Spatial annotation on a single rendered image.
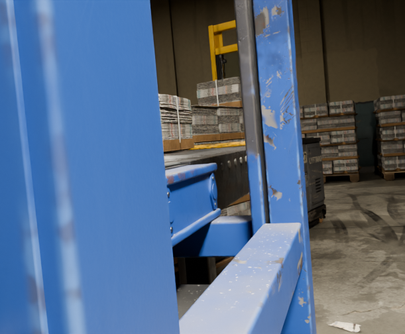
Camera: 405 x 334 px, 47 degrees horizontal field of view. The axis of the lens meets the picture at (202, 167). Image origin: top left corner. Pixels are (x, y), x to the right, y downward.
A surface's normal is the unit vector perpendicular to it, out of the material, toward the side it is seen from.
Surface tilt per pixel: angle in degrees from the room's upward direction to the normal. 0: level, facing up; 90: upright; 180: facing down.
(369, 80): 90
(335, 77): 90
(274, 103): 90
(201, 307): 0
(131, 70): 90
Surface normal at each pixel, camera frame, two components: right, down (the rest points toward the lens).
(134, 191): 0.95, -0.07
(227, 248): -0.29, 0.07
